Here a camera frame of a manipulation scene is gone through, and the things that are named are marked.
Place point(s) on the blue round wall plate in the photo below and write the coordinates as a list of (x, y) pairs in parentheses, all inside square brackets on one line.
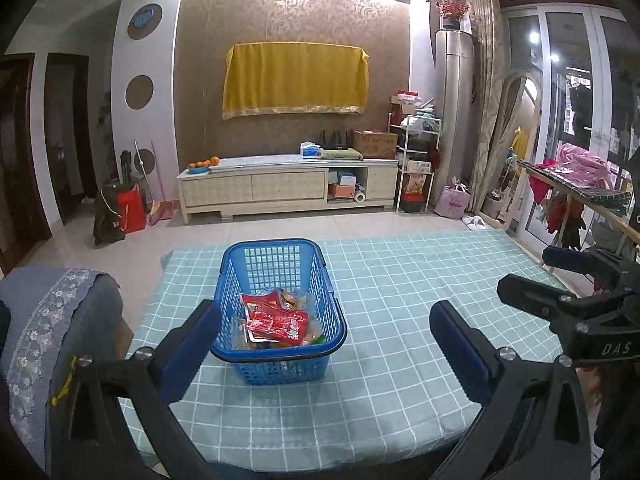
[(145, 21)]

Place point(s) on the person's right forearm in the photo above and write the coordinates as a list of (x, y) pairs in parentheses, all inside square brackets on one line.
[(622, 420)]

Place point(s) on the black bag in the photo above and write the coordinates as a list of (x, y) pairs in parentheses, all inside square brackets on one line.
[(107, 217)]

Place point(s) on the chair with grey-blue cover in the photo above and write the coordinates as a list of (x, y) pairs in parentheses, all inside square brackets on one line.
[(45, 320)]

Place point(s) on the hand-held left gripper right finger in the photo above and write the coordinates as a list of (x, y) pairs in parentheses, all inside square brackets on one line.
[(457, 347)]

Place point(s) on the plate of oranges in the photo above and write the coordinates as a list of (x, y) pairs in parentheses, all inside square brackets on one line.
[(202, 165)]

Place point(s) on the standing air conditioner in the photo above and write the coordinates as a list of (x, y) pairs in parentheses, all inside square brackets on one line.
[(454, 110)]

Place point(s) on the white metal rack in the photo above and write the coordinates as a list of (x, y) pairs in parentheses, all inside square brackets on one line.
[(417, 130)]

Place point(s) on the black router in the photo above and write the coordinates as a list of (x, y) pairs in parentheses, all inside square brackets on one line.
[(334, 141)]

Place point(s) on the patterned curtain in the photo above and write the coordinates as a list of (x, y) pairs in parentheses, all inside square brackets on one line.
[(485, 100)]

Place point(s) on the vase of red flowers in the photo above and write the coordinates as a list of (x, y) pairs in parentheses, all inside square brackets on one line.
[(452, 10)]

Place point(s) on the wooden clothes rack table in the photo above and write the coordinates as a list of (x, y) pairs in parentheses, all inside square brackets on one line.
[(575, 190)]

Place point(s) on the orange box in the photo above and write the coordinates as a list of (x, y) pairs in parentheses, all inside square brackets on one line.
[(342, 190)]

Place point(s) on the glass sliding door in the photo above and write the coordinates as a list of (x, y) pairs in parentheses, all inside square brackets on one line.
[(570, 70)]

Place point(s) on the green checked tablecloth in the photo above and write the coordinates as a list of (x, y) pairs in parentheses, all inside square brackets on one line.
[(400, 310)]

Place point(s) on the pink bag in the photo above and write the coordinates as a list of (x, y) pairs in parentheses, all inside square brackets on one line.
[(452, 202)]

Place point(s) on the cardboard box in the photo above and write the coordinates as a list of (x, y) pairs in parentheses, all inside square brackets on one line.
[(374, 144)]

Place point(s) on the beige TV cabinet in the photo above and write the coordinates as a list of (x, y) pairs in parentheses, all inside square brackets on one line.
[(280, 187)]

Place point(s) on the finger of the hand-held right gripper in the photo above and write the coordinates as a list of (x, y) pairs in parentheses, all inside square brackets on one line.
[(590, 325), (565, 259)]

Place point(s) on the red yellow gift box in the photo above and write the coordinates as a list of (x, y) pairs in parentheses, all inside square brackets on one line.
[(416, 185)]

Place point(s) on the pink blanket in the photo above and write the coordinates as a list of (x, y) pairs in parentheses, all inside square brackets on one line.
[(582, 162)]

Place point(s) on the green-edged cracker pack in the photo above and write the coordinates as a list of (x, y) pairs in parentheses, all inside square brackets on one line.
[(319, 339)]

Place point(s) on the paper roll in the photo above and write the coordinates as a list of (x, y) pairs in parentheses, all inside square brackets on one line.
[(360, 195)]

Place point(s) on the folded green cloth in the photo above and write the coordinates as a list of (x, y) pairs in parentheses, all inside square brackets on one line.
[(340, 154)]

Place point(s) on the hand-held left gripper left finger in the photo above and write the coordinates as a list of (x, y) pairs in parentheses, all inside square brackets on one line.
[(192, 347)]

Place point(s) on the white slippers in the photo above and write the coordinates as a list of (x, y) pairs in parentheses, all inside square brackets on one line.
[(474, 222)]

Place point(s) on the blue tissue box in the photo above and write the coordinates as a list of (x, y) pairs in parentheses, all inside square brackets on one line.
[(310, 151)]

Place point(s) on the blue plastic basket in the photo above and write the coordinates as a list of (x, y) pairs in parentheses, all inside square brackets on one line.
[(235, 280)]

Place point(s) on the red snack bag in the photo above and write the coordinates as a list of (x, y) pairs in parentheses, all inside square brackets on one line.
[(277, 326)]

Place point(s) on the person's right hand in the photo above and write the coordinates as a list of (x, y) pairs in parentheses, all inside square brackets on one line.
[(592, 386)]

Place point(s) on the yellow cloth cover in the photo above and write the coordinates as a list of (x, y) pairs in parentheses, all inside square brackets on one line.
[(295, 77)]

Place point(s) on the dark wooden doorway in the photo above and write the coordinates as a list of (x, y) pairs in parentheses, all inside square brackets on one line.
[(70, 140)]

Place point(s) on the small round wall plate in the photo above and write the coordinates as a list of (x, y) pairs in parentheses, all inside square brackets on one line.
[(145, 159)]

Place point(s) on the brown round wall plate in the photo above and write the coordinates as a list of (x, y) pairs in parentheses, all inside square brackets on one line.
[(138, 91)]

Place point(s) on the arched standing mirror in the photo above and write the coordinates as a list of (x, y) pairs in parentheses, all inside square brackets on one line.
[(507, 120)]

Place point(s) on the broom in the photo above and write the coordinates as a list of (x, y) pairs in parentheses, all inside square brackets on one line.
[(160, 210)]

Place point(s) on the dark wooden door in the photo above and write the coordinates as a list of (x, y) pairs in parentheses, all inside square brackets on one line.
[(20, 160)]

